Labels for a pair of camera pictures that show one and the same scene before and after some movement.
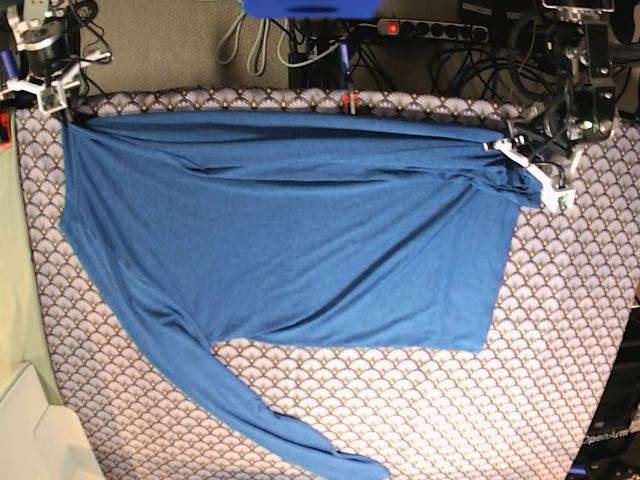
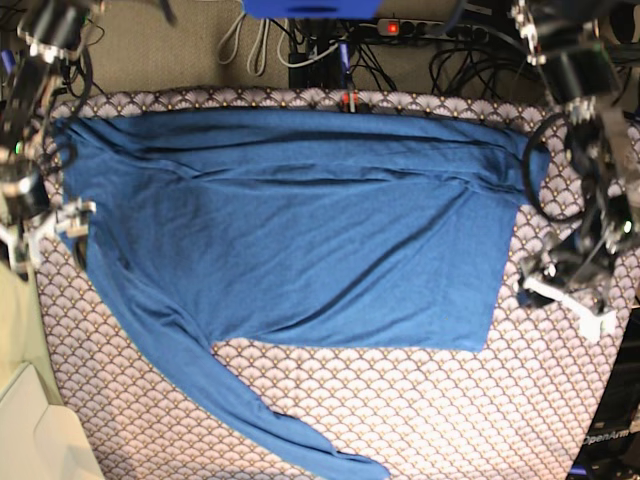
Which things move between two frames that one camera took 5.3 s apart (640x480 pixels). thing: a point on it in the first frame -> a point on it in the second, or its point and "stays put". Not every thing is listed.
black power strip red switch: (445, 31) stays put
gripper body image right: (551, 150) -> (577, 262)
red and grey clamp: (350, 102) stays put
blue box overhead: (312, 9) stays put
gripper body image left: (45, 61) -> (24, 198)
